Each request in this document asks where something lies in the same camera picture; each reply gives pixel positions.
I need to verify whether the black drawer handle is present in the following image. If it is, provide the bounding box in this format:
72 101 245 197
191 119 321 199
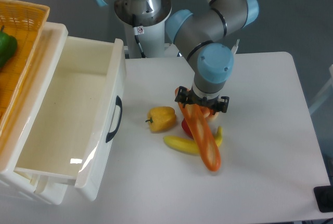
106 96 123 143

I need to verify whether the yellow banana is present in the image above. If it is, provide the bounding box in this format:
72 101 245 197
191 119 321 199
163 126 223 155

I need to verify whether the long orange baguette bread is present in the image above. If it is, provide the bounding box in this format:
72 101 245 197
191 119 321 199
178 103 221 172

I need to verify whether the green bell pepper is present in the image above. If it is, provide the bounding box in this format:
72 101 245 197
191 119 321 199
0 25 18 68

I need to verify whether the red bell pepper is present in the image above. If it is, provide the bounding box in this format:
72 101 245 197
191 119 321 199
181 119 193 139

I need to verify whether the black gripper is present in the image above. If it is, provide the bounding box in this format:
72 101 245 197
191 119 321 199
175 86 229 113

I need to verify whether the twisted light bread roll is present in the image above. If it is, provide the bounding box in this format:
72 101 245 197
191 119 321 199
199 106 219 122

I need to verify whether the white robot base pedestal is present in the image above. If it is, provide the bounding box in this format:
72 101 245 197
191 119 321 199
114 0 172 59

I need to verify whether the yellow bell pepper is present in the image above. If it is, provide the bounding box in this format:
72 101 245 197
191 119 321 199
145 107 176 133

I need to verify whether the black cable on pedestal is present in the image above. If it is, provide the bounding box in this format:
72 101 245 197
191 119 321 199
132 13 147 59

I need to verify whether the white mounting bracket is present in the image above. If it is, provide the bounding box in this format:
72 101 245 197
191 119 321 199
231 39 240 55

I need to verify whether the white drawer cabinet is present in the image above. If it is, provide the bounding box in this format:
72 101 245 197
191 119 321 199
0 21 69 206

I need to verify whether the black box at edge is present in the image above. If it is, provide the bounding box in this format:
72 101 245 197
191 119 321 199
313 186 332 213

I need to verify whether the white plastic drawer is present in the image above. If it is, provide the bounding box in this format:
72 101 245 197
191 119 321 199
15 37 126 204

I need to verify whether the orange woven basket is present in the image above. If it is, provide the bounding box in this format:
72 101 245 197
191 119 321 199
1 0 50 133

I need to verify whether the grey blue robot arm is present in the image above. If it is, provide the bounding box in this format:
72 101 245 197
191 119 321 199
96 0 259 113

